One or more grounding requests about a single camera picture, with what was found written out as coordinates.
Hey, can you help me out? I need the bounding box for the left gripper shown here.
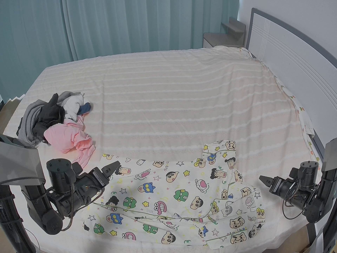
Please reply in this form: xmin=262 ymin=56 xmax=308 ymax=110
xmin=72 ymin=161 xmax=122 ymax=207

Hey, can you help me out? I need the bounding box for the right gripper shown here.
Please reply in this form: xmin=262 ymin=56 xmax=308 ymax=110
xmin=259 ymin=175 xmax=294 ymax=195

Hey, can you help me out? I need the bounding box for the white printed pyjama top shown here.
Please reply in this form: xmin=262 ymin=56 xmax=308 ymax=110
xmin=82 ymin=140 xmax=266 ymax=248

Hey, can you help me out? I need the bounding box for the pile of clothes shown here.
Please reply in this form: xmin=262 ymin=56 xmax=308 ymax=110
xmin=16 ymin=91 xmax=93 ymax=145

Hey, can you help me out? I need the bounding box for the pink garment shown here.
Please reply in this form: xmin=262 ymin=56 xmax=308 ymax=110
xmin=43 ymin=115 xmax=96 ymax=169

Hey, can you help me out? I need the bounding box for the bed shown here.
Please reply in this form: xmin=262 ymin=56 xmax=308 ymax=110
xmin=0 ymin=8 xmax=337 ymax=253

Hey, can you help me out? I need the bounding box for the grey bedside table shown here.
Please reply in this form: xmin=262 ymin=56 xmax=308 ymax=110
xmin=203 ymin=17 xmax=246 ymax=48

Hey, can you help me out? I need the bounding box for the blue-green curtain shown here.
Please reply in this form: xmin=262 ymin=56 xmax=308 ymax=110
xmin=0 ymin=0 xmax=73 ymax=105
xmin=61 ymin=0 xmax=241 ymax=61

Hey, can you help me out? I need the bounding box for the black cable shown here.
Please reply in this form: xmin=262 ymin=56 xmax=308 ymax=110
xmin=59 ymin=176 xmax=75 ymax=232
xmin=282 ymin=194 xmax=307 ymax=220

